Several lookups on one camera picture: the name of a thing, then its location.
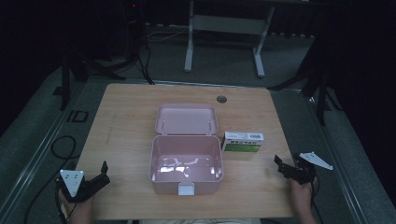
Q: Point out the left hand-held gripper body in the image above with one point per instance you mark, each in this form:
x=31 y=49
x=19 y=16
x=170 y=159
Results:
x=74 y=183

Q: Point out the white and green medicine box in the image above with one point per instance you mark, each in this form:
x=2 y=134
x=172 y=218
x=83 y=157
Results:
x=243 y=143

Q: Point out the person's right hand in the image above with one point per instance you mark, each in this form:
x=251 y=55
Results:
x=301 y=199

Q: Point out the person's left hand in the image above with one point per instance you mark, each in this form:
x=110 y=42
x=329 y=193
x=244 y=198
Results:
x=80 y=210

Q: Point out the black floor bracket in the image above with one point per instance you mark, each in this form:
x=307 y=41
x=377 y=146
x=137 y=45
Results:
x=77 y=116

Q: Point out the round grey table grommet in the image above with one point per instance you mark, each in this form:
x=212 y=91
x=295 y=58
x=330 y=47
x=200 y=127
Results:
x=221 y=99

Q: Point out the white metal desk frame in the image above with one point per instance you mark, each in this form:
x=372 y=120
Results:
x=227 y=25

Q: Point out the pink plastic storage box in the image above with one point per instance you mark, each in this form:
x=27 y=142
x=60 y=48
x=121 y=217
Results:
x=186 y=149

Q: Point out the black metal stand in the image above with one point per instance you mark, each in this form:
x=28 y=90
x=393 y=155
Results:
x=81 y=71
x=320 y=77

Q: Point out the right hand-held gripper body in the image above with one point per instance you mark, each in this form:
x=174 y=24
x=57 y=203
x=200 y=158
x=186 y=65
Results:
x=306 y=169

